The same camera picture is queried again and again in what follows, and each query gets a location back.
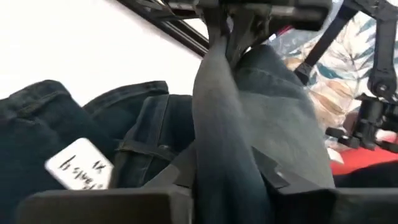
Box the dark blue jeans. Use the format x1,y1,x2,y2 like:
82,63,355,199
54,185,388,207
0,37,336,224

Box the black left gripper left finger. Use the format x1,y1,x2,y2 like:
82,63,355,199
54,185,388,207
17,141,197,224

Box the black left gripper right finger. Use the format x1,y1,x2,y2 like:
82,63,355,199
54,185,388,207
251,146,398,224

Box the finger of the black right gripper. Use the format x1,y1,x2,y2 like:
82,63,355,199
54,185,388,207
203,7,231,47
225,12,270,68

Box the white green banner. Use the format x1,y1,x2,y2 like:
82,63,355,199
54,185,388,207
269,9,398,133

